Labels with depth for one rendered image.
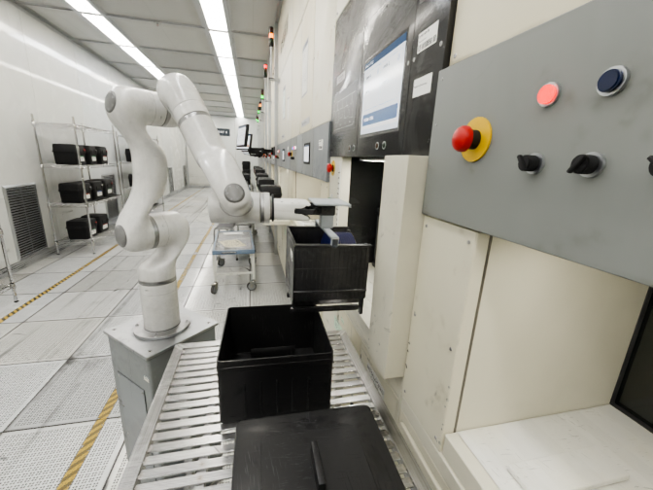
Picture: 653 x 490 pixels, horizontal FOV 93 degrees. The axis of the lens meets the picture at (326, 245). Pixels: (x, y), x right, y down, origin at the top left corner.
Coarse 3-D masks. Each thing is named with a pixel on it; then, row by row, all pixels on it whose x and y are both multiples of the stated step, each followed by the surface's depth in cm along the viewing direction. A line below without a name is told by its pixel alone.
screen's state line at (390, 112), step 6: (384, 108) 85; (390, 108) 82; (396, 108) 78; (366, 114) 98; (372, 114) 93; (378, 114) 89; (384, 114) 85; (390, 114) 82; (366, 120) 98; (372, 120) 93; (378, 120) 89; (384, 120) 85
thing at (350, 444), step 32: (288, 416) 65; (320, 416) 66; (352, 416) 66; (256, 448) 58; (288, 448) 58; (320, 448) 58; (352, 448) 59; (384, 448) 59; (256, 480) 52; (288, 480) 52; (320, 480) 49; (352, 480) 53; (384, 480) 53
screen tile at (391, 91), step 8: (392, 56) 80; (384, 64) 85; (392, 64) 80; (400, 64) 75; (384, 72) 85; (392, 72) 80; (400, 72) 76; (384, 88) 85; (392, 88) 80; (384, 96) 85; (392, 96) 80
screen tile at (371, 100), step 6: (378, 66) 89; (372, 72) 93; (366, 78) 97; (372, 78) 93; (378, 78) 89; (366, 84) 98; (372, 84) 93; (378, 84) 89; (378, 90) 89; (366, 96) 98; (372, 96) 93; (366, 102) 98; (372, 102) 93; (366, 108) 98
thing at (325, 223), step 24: (288, 240) 95; (312, 240) 101; (336, 240) 79; (288, 264) 95; (312, 264) 81; (336, 264) 82; (360, 264) 84; (288, 288) 94; (312, 288) 83; (336, 288) 84; (360, 288) 86; (360, 312) 89
